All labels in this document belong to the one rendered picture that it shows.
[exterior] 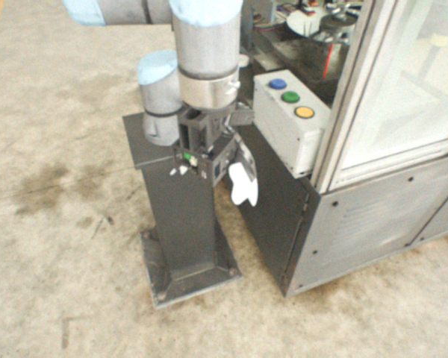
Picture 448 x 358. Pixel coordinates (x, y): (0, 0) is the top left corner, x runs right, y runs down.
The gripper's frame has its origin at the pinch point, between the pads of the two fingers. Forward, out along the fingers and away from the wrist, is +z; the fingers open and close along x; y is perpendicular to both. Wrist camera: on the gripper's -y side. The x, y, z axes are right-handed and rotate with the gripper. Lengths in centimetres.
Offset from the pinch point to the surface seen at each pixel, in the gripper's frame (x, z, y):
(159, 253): -45, 90, -17
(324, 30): -3, -4, -71
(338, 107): 13.2, -7.2, -25.1
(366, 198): 27, 28, -40
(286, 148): 3.1, 10.8, -28.9
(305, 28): -9, -4, -69
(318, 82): 1, 6, -58
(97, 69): -210, 91, -137
